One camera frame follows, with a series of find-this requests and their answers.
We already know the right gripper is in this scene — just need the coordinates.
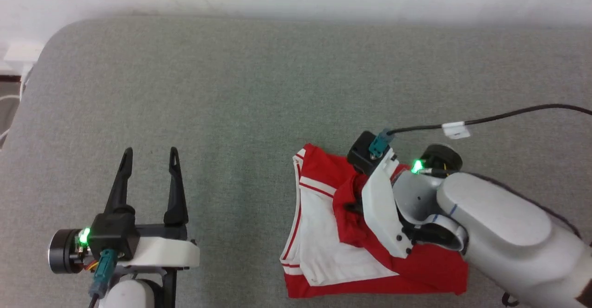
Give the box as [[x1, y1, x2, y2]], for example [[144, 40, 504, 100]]
[[346, 144, 463, 259]]

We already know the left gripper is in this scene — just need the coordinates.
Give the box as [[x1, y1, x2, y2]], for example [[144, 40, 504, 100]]
[[49, 147, 200, 274]]

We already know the red and white garment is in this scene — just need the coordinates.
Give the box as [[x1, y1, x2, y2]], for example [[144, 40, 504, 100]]
[[280, 143, 469, 298]]

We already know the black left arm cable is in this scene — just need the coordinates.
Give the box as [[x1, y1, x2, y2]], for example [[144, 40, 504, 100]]
[[88, 249, 117, 308]]

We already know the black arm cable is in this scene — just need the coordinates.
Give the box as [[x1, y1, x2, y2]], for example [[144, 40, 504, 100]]
[[369, 105, 592, 157], [88, 249, 117, 308]]

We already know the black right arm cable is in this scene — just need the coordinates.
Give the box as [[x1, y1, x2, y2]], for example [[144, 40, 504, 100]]
[[369, 105, 592, 157]]

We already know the thin white cable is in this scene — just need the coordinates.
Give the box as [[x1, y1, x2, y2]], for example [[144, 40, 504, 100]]
[[0, 64, 33, 148]]

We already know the white wall box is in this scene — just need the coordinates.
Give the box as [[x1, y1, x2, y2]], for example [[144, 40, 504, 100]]
[[4, 42, 44, 64]]

